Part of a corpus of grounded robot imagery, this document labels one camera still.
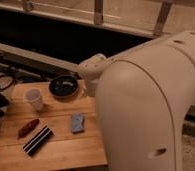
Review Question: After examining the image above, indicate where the metal bracket right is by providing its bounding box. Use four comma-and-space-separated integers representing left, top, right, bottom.
153, 0, 173, 36

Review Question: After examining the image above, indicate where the blue sponge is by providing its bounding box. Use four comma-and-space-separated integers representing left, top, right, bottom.
71, 113, 84, 134

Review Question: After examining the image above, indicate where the black white striped block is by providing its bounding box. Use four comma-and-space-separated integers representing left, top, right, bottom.
23, 126, 53, 156

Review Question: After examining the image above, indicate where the metal bracket middle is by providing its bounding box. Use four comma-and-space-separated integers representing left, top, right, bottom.
93, 0, 104, 25

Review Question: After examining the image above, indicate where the wooden board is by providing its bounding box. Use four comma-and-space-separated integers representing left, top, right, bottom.
0, 82, 107, 171

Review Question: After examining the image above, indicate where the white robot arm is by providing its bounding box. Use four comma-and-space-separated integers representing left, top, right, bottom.
78, 30, 195, 171

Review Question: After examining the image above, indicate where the metal bracket left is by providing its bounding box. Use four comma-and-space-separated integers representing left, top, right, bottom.
21, 0, 34, 13

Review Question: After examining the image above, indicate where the brown sausage toy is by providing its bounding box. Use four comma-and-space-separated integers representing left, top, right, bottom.
18, 119, 40, 138

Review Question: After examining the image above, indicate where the white plastic cup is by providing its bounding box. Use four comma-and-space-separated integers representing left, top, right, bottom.
24, 88, 44, 111

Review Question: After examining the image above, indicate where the metal bracket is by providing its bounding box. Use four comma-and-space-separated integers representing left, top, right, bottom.
21, 0, 34, 13
93, 0, 104, 25
153, 0, 173, 36

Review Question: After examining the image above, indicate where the black cable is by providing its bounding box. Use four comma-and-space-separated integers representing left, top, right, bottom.
0, 73, 17, 93

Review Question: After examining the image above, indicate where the black round bowl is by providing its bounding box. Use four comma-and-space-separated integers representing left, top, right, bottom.
49, 75, 79, 99

